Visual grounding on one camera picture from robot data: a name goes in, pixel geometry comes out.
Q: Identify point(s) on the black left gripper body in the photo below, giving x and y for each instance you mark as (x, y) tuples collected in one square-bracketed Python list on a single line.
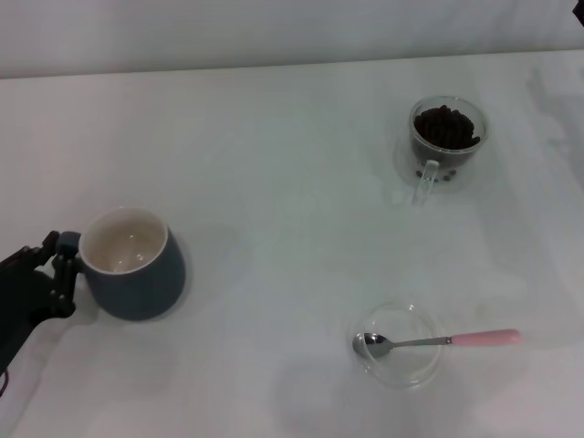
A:
[(18, 305)]

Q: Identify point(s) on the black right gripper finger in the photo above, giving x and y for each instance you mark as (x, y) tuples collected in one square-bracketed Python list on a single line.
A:
[(579, 11)]

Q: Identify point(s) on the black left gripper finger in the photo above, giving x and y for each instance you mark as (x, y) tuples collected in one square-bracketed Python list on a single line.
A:
[(49, 244), (63, 287)]

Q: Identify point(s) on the dark blue ceramic mug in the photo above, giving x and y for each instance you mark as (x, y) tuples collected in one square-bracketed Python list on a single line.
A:
[(146, 292)]

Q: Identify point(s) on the coffee bean pile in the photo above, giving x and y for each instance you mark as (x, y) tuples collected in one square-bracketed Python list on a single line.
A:
[(445, 128)]

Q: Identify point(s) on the clear round glass dish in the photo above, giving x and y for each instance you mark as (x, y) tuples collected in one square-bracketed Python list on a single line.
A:
[(410, 372)]

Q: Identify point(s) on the clear double-wall glass cup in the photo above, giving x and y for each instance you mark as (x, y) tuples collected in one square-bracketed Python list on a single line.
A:
[(426, 182)]

